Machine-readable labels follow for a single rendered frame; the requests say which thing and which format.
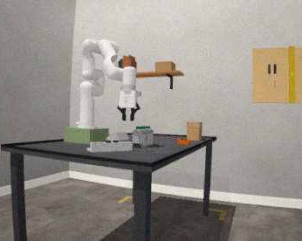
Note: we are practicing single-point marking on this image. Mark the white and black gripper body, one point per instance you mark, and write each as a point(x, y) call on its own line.
point(128, 99)

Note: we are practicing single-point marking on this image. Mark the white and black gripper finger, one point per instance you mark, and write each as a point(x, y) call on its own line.
point(123, 111)
point(133, 111)

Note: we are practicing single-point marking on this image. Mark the small brown cardboard box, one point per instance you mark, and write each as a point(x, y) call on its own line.
point(193, 132)

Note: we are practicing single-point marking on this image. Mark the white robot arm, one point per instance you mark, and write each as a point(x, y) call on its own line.
point(109, 50)

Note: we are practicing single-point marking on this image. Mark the light grey panel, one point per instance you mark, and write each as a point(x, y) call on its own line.
point(109, 146)

